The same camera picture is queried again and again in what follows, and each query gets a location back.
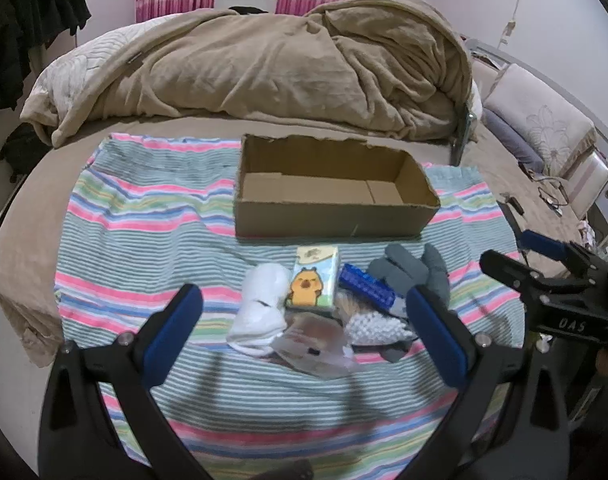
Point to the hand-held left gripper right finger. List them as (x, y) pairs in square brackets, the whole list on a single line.
[(434, 331)]

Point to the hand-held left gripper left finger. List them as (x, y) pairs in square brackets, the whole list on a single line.
[(176, 331)]

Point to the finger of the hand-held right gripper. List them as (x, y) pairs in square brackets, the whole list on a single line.
[(509, 269), (544, 243)]

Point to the grey glove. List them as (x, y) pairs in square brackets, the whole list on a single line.
[(409, 270)]

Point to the blue plastic comb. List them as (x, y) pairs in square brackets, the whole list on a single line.
[(366, 285)]

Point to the white socks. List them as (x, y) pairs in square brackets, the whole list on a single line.
[(259, 305)]

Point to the clear plastic bag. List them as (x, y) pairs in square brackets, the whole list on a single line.
[(314, 347)]

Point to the cartoon tissue pack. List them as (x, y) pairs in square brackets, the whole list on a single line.
[(311, 280)]

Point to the brown cardboard box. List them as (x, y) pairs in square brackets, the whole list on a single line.
[(329, 217)]

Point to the small black clip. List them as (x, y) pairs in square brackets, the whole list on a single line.
[(513, 204)]

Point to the shiny white cushion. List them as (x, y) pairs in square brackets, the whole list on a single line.
[(586, 185)]

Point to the striped pastel towel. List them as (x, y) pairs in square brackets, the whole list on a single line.
[(144, 240)]

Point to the grey-blue pillow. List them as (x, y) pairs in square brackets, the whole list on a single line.
[(514, 145)]

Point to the white flower-print pillow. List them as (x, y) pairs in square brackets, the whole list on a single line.
[(539, 110)]

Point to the bed with brown sheet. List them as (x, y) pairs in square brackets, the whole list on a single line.
[(29, 240)]

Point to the black bag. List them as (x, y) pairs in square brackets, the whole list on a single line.
[(21, 150)]

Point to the beige duvet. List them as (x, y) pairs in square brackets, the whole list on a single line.
[(264, 65)]

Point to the hanging dark clothes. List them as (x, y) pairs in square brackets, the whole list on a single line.
[(29, 20)]

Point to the grey metal bed frame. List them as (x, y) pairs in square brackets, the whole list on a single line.
[(549, 62)]

